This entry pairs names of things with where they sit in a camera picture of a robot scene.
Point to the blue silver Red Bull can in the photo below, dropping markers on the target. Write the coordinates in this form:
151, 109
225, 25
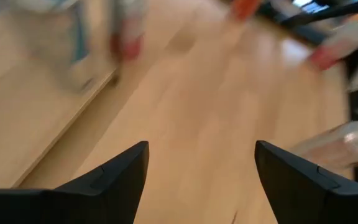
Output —
57, 40

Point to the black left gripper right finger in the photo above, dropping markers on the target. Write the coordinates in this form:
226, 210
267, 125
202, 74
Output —
315, 202

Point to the light wooden shelf board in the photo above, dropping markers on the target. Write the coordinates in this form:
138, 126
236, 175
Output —
17, 124

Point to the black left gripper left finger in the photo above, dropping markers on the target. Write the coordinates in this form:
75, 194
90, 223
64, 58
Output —
73, 205

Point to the silver Diet Coke can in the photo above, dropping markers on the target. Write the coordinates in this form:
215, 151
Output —
127, 37
337, 46

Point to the silver raspberry lime can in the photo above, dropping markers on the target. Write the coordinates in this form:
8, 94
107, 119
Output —
346, 146

